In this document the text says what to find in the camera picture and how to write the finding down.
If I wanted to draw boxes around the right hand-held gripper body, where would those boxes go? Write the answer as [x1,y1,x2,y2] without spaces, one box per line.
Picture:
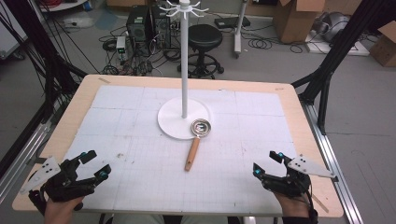
[262,154,339,199]

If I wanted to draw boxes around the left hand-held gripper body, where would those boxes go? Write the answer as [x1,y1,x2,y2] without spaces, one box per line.
[19,156,96,217]

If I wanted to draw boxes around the steel ladle with wooden handle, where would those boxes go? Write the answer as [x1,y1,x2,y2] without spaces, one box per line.
[184,118,213,173]

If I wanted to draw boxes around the white hook stand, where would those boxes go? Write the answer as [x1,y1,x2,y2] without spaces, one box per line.
[157,0,211,140]

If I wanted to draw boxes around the person's right hand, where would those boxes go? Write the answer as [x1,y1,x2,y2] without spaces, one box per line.
[274,191,312,219]

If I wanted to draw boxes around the person's left hand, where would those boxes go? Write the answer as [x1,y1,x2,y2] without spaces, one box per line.
[44,195,85,224]

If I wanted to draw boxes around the thin wooden strip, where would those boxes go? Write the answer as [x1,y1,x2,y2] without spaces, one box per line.
[312,193,330,214]

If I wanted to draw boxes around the white grid mat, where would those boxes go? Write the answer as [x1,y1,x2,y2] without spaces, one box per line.
[62,85,316,217]

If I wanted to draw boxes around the small silver power unit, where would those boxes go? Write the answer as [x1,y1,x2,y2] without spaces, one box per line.
[116,35,128,62]

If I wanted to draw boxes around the large open cardboard box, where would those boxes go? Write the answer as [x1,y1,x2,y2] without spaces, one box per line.
[273,0,327,44]

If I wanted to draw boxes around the black round stool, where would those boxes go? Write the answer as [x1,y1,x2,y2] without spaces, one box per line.
[177,23,225,80]

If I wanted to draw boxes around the black computer tower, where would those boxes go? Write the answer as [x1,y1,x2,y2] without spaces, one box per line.
[150,6,173,49]
[125,5,153,50]

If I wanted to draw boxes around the grey round appliance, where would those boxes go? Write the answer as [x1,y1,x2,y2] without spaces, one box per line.
[314,11,351,43]

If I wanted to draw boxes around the flat black device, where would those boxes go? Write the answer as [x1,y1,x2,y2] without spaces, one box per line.
[214,16,251,30]

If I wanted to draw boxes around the small cardboard box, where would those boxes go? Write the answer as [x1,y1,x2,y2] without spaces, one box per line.
[369,21,396,68]

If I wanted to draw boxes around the white round table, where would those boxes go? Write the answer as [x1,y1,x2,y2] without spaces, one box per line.
[36,0,90,13]

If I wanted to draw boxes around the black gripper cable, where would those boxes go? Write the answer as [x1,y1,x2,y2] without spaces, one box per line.
[306,186,316,218]

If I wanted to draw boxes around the aluminium rail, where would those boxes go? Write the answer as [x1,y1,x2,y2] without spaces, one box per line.
[300,101,363,224]
[0,120,52,203]

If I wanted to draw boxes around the black metal frame stand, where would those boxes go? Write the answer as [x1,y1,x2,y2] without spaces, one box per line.
[0,0,89,125]
[290,0,396,136]

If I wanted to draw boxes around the coiled black cable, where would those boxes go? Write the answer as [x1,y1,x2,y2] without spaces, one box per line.
[247,34,275,50]

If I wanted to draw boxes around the white metal stand post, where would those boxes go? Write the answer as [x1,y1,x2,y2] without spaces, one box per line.
[233,0,250,60]

